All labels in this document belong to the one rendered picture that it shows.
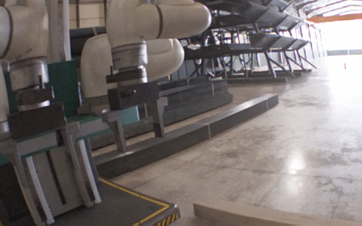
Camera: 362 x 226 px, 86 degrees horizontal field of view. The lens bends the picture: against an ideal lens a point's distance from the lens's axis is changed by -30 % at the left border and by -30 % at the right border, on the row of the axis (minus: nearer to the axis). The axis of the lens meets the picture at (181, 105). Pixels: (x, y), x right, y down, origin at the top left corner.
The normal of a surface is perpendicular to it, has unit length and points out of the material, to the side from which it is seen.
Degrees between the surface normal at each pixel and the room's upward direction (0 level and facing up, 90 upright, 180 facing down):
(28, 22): 89
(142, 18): 89
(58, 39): 90
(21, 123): 90
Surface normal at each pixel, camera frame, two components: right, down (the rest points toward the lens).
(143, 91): 0.76, -0.01
